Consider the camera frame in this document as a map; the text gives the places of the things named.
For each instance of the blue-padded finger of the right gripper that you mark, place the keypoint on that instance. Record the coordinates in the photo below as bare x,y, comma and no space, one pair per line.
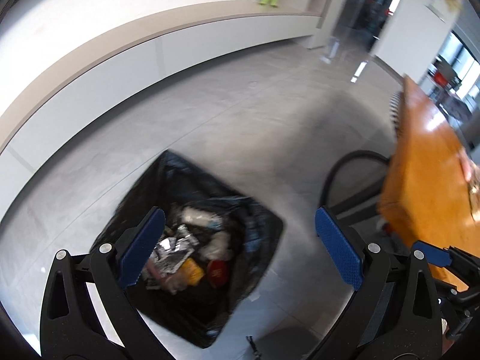
433,254

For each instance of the pink snack stick wrapper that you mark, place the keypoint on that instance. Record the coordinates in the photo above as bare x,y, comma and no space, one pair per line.
467,165

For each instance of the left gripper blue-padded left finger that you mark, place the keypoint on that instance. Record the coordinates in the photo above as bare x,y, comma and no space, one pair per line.
70,327

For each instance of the silver foil wrapper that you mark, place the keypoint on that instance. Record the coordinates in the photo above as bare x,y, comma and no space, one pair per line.
172,249

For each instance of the black curved chair frame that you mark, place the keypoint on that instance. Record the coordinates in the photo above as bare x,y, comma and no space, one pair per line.
353,185

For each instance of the checkered black white rug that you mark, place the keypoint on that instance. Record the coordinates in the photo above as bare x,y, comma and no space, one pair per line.
394,109

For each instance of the black trash bag bin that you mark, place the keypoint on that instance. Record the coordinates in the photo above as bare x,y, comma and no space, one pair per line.
197,314

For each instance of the white crumpled tissue trash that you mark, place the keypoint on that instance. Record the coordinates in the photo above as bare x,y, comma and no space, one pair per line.
208,228

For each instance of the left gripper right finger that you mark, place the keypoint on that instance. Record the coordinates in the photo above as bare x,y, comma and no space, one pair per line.
393,312

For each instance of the long white low cabinet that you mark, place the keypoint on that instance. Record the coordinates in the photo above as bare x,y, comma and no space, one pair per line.
100,74

